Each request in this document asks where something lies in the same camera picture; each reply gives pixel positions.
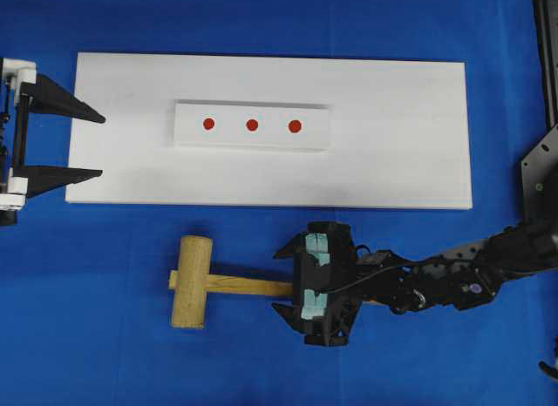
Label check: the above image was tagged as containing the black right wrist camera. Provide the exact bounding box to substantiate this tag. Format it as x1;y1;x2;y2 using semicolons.
295;233;331;321

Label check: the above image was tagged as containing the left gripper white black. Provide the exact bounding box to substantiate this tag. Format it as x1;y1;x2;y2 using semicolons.
1;58;105;226

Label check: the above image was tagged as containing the large white foam board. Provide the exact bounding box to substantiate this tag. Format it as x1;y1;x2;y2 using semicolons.
66;52;473;210

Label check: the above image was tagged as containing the black right arm base stand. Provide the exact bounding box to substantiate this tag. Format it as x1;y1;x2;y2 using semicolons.
516;0;558;233

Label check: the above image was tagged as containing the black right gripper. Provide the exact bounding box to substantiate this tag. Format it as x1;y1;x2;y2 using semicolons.
271;221;391;348

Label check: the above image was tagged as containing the black camera cable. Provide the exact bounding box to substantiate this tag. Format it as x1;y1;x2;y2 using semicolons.
317;260;415;296

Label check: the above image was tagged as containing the wooden mallet hammer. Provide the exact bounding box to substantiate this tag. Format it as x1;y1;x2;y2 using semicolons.
168;235;293;329

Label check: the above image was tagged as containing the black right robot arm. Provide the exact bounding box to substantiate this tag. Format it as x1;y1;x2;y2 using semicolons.
272;220;557;347

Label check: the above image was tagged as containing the black clip bottom right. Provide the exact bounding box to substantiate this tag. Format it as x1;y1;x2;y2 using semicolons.
538;337;558;382

